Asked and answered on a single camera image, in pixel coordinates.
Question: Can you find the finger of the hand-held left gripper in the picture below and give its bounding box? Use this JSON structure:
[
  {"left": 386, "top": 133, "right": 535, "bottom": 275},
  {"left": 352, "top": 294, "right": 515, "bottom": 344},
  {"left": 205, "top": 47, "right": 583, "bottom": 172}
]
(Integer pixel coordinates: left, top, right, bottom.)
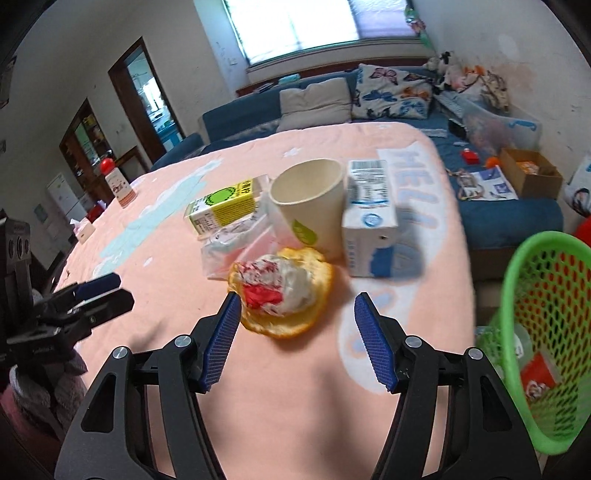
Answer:
[
  {"left": 52, "top": 272, "right": 122, "bottom": 306},
  {"left": 59, "top": 290, "right": 136, "bottom": 334}
]

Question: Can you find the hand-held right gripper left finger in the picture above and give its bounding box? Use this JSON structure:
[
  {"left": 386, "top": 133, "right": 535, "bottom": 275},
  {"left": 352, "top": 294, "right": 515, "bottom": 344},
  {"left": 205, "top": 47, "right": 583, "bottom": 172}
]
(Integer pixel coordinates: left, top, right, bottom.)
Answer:
[{"left": 54, "top": 292, "right": 242, "bottom": 480}]

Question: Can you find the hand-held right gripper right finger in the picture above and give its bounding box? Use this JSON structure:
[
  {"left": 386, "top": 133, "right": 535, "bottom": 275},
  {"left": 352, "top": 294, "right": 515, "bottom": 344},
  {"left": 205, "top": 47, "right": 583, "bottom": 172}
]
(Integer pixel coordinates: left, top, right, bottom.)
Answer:
[{"left": 354, "top": 292, "right": 541, "bottom": 480}]

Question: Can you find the orange peel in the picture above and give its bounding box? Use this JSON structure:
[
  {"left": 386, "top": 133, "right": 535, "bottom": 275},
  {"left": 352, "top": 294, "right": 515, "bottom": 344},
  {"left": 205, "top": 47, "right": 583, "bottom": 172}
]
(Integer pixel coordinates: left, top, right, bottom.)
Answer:
[{"left": 226, "top": 247, "right": 334, "bottom": 340}]

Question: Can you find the red white tissue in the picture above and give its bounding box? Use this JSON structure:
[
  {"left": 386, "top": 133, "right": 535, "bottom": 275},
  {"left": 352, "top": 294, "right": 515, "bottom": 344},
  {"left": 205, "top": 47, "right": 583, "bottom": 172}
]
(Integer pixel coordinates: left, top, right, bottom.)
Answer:
[{"left": 231, "top": 255, "right": 320, "bottom": 317}]

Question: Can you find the green plastic mesh basket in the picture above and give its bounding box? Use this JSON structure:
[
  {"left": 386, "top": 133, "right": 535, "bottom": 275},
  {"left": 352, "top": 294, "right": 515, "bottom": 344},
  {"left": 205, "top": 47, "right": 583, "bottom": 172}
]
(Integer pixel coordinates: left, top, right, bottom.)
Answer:
[{"left": 475, "top": 231, "right": 591, "bottom": 456}]

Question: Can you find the red cartoon noodle cup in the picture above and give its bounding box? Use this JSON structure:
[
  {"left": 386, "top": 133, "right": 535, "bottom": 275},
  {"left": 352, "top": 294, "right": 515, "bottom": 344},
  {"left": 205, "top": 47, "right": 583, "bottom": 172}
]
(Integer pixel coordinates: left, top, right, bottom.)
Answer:
[{"left": 519, "top": 353, "right": 562, "bottom": 403}]

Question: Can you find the pink tissue box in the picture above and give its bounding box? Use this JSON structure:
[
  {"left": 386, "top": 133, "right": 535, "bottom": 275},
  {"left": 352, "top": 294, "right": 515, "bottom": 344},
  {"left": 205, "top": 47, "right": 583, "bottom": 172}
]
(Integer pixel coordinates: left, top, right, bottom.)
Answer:
[{"left": 69, "top": 220, "right": 97, "bottom": 244}]

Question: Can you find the white fridge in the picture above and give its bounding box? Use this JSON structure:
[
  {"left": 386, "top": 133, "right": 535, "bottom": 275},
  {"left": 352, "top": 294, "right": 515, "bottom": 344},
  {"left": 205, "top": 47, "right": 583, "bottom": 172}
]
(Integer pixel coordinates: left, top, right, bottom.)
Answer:
[{"left": 45, "top": 172, "right": 89, "bottom": 223}]

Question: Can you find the clear plastic bag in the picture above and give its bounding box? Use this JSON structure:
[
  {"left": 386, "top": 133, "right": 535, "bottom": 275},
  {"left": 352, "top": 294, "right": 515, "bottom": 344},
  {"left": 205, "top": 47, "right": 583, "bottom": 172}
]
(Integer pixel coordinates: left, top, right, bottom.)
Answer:
[{"left": 200, "top": 175, "right": 283, "bottom": 280}]

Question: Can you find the white bottle red cap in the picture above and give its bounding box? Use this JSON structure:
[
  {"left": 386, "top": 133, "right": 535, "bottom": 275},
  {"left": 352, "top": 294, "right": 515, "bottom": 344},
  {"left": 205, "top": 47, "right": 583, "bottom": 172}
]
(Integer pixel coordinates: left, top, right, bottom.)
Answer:
[{"left": 100, "top": 158, "right": 138, "bottom": 210}]

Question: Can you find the pink flower table blanket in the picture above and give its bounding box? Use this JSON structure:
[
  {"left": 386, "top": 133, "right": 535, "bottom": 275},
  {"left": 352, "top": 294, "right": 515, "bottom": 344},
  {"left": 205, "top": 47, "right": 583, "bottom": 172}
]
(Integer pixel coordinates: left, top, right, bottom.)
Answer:
[{"left": 55, "top": 121, "right": 479, "bottom": 480}]

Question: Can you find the blue white milk carton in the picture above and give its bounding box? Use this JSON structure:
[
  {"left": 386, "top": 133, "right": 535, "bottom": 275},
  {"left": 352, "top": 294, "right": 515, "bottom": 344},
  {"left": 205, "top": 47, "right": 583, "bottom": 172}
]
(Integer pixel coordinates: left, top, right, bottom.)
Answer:
[{"left": 341, "top": 159, "right": 400, "bottom": 278}]

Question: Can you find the green yellow juice carton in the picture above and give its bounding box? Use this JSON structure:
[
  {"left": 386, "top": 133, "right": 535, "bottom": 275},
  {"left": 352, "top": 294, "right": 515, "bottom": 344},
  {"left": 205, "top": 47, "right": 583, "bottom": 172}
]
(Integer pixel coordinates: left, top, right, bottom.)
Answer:
[{"left": 184, "top": 178, "right": 264, "bottom": 237}]

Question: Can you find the dark wooden cabinet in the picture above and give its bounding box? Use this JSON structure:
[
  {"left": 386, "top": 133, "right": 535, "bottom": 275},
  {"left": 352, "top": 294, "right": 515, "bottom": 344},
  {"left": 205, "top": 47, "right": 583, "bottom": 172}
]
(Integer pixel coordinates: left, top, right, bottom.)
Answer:
[{"left": 58, "top": 97, "right": 116, "bottom": 204}]

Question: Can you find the beige paper cup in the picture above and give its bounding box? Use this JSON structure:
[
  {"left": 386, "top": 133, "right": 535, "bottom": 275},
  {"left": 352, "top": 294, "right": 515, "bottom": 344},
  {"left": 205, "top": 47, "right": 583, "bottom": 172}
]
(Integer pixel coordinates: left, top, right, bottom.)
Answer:
[{"left": 269, "top": 158, "right": 345, "bottom": 260}]

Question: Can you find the blue sofa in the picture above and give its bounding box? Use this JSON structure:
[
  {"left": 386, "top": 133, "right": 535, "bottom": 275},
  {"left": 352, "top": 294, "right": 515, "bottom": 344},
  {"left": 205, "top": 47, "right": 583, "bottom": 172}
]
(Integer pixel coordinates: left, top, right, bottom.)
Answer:
[{"left": 150, "top": 67, "right": 565, "bottom": 260}]

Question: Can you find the wooden doorway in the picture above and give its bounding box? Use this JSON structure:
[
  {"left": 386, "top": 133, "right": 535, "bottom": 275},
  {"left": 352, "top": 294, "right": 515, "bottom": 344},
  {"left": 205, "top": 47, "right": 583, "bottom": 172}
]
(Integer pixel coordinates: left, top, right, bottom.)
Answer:
[{"left": 108, "top": 37, "right": 186, "bottom": 163}]

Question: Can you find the blue white picture booklet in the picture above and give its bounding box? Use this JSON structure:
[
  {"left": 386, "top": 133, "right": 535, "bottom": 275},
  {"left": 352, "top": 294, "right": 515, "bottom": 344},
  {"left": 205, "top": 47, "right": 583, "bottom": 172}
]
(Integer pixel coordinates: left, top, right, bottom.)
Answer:
[{"left": 454, "top": 165, "right": 519, "bottom": 202}]

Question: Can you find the brown cardboard box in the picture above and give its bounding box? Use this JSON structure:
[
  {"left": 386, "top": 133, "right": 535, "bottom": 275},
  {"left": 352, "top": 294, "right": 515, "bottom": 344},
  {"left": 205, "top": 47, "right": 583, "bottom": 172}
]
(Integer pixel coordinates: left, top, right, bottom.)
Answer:
[{"left": 499, "top": 148, "right": 564, "bottom": 199}]

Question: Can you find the red plastic stool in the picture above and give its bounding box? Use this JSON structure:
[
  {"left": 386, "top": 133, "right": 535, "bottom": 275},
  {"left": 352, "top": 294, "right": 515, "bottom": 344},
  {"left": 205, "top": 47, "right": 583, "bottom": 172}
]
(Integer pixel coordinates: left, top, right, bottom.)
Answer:
[{"left": 570, "top": 217, "right": 591, "bottom": 246}]

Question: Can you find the beige pillow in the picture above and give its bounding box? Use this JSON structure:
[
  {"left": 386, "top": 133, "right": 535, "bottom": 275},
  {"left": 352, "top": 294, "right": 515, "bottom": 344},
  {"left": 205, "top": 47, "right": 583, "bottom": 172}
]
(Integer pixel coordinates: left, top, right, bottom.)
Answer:
[{"left": 278, "top": 78, "right": 353, "bottom": 133}]

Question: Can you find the clear plastic storage box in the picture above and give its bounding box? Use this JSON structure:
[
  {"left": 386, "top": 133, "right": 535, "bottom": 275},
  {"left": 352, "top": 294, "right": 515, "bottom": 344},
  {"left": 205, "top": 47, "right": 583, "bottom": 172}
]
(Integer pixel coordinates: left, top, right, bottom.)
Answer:
[{"left": 462, "top": 99, "right": 542, "bottom": 158}]

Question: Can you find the butterfly print pillow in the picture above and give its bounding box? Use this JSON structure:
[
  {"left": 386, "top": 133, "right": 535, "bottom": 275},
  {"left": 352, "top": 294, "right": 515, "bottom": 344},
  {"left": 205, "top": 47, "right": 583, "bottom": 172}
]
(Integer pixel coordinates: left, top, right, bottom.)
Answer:
[{"left": 350, "top": 64, "right": 437, "bottom": 122}]

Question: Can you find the white butterfly print blanket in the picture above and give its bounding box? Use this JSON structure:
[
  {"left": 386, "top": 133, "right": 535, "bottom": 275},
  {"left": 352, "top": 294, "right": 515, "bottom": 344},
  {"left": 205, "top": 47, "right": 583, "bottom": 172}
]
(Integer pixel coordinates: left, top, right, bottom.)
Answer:
[{"left": 560, "top": 154, "right": 591, "bottom": 216}]

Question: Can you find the pink plush toy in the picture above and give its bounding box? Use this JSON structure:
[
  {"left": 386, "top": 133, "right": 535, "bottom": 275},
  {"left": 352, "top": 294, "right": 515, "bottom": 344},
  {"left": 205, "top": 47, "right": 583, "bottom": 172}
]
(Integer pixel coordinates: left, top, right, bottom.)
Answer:
[{"left": 442, "top": 65, "right": 477, "bottom": 92}]

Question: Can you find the printed cloth bag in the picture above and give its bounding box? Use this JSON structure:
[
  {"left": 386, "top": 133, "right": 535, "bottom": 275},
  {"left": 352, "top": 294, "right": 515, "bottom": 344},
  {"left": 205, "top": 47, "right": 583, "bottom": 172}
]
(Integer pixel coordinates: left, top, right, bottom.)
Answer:
[{"left": 477, "top": 71, "right": 511, "bottom": 114}]

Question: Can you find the black white plush toy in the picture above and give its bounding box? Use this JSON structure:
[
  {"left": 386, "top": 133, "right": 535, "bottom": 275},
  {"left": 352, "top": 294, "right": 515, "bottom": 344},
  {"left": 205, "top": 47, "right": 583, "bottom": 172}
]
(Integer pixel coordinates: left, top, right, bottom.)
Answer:
[{"left": 427, "top": 51, "right": 456, "bottom": 77}]

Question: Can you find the colourful pinwheel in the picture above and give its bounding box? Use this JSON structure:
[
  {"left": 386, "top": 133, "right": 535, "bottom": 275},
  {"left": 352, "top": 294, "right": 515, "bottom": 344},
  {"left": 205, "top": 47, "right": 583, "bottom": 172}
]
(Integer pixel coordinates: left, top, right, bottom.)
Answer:
[{"left": 403, "top": 6, "right": 437, "bottom": 49}]

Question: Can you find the window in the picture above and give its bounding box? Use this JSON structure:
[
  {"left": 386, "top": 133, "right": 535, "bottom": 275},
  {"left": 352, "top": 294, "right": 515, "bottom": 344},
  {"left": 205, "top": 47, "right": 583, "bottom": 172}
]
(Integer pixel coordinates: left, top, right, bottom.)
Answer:
[{"left": 221, "top": 0, "right": 417, "bottom": 68}]

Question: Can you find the dark wall frame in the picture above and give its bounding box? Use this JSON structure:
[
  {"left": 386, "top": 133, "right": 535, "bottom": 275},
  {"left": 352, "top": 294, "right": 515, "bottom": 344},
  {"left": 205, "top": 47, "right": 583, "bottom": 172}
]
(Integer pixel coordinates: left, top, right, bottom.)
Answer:
[{"left": 0, "top": 55, "right": 18, "bottom": 110}]

